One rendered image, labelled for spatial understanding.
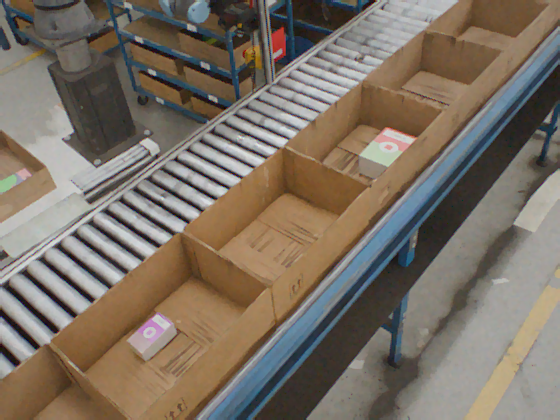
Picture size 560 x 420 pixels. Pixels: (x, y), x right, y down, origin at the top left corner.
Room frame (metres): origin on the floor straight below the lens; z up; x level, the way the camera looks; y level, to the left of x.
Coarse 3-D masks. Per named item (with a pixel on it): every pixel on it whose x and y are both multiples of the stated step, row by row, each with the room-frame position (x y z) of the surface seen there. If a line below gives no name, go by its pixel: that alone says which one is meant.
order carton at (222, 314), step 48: (192, 240) 0.93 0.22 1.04; (144, 288) 0.86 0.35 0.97; (192, 288) 0.91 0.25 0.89; (240, 288) 0.83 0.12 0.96; (96, 336) 0.75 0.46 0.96; (192, 336) 0.76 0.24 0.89; (240, 336) 0.68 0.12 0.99; (96, 384) 0.66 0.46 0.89; (144, 384) 0.65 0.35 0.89; (192, 384) 0.58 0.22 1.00
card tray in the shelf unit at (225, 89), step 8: (192, 64) 2.86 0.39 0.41; (184, 72) 2.81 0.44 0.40; (192, 72) 2.76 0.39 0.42; (240, 72) 2.83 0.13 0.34; (248, 72) 2.81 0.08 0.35; (192, 80) 2.77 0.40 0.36; (200, 80) 2.72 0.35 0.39; (208, 80) 2.68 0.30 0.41; (216, 80) 2.63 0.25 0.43; (224, 80) 2.77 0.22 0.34; (232, 80) 2.76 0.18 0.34; (240, 80) 2.74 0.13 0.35; (248, 80) 2.60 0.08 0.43; (208, 88) 2.69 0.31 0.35; (216, 88) 2.64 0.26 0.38; (224, 88) 2.59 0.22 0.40; (232, 88) 2.55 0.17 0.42; (240, 88) 2.56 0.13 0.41; (248, 88) 2.60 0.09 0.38; (224, 96) 2.60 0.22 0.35; (232, 96) 2.56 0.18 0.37
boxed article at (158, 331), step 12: (156, 324) 0.78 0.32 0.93; (168, 324) 0.77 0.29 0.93; (132, 336) 0.75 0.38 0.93; (144, 336) 0.75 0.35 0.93; (156, 336) 0.75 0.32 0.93; (168, 336) 0.76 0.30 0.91; (132, 348) 0.73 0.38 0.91; (144, 348) 0.72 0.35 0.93; (156, 348) 0.73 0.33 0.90; (144, 360) 0.71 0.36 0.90
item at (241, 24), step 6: (234, 6) 2.06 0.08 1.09; (240, 6) 2.05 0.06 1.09; (246, 6) 2.05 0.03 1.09; (228, 12) 2.02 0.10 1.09; (234, 12) 2.01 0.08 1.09; (240, 12) 2.01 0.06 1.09; (246, 12) 2.03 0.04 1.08; (252, 12) 2.05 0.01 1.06; (228, 18) 2.01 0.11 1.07; (234, 18) 1.99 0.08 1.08; (240, 18) 2.00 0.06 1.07; (246, 18) 2.02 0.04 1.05; (252, 18) 2.05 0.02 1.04; (234, 24) 1.99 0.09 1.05; (240, 24) 2.03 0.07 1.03; (246, 24) 2.04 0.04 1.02; (240, 30) 2.04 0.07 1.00; (246, 30) 2.03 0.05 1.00
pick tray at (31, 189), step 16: (0, 144) 1.80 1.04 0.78; (16, 144) 1.71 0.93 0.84; (0, 160) 1.73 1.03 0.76; (16, 160) 1.71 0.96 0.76; (32, 160) 1.63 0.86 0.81; (0, 176) 1.63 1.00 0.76; (32, 176) 1.50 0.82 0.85; (48, 176) 1.53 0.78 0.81; (16, 192) 1.45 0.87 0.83; (32, 192) 1.48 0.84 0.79; (48, 192) 1.51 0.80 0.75; (0, 208) 1.40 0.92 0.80; (16, 208) 1.43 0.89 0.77
